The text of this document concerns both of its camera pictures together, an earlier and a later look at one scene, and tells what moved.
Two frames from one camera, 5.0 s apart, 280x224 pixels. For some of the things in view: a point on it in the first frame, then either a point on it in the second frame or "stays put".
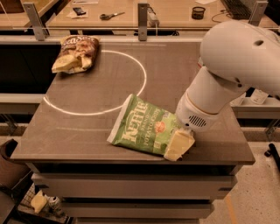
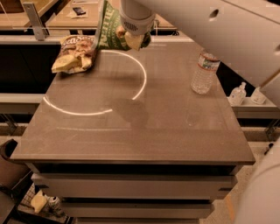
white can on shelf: (54, 206) stays put
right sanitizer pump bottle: (258, 97) stays put
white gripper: (191, 115) to (137, 25)
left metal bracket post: (35, 19) stays put
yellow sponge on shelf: (38, 201) stays put
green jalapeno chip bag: (143, 126) to (110, 33)
